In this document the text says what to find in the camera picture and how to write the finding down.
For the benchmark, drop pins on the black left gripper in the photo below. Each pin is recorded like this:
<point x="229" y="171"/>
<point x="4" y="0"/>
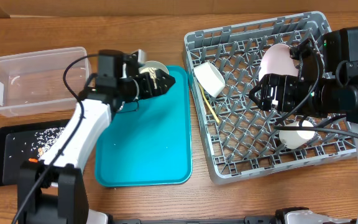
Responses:
<point x="148" y="88"/>

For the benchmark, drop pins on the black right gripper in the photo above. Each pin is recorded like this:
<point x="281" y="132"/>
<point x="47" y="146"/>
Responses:
<point x="284" y="84"/>

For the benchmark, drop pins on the grey bowl with peanuts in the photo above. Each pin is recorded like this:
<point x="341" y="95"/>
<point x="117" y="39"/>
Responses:
<point x="152" y="66"/>

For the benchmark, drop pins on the yellow plastic spoon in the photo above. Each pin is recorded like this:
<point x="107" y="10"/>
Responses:
<point x="208" y="105"/>

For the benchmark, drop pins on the white bowl with peanuts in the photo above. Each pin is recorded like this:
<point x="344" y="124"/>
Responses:
<point x="210" y="78"/>

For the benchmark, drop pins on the white paper cup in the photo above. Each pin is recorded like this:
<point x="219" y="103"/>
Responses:
<point x="295" y="139"/>

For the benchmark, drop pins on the orange carrot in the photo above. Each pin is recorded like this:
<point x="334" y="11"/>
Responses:
<point x="33" y="160"/>

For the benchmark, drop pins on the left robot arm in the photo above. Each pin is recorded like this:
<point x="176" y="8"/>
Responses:
<point x="52" y="190"/>

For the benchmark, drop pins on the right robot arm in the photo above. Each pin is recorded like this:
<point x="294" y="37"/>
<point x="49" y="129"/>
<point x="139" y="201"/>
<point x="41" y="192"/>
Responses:
<point x="335" y="91"/>

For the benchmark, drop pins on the grey dishwasher rack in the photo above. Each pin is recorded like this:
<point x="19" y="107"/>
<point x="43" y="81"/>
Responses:
<point x="245" y="145"/>

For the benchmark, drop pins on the black waste tray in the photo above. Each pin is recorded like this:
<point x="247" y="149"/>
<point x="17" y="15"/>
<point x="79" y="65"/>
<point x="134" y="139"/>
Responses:
<point x="9" y="168"/>

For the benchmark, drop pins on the teal plastic tray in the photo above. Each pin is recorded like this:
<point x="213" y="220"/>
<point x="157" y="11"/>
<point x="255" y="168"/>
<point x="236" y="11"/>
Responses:
<point x="150" y="142"/>

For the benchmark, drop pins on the rice and peanut pile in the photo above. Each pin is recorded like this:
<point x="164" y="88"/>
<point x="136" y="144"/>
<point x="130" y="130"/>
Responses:
<point x="31" y="144"/>

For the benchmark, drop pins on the clear plastic bin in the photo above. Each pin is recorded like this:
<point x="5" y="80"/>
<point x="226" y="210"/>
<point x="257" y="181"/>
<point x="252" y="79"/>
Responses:
<point x="31" y="83"/>

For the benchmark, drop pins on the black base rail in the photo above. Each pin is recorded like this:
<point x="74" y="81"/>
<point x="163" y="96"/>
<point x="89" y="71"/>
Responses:
<point x="291" y="215"/>

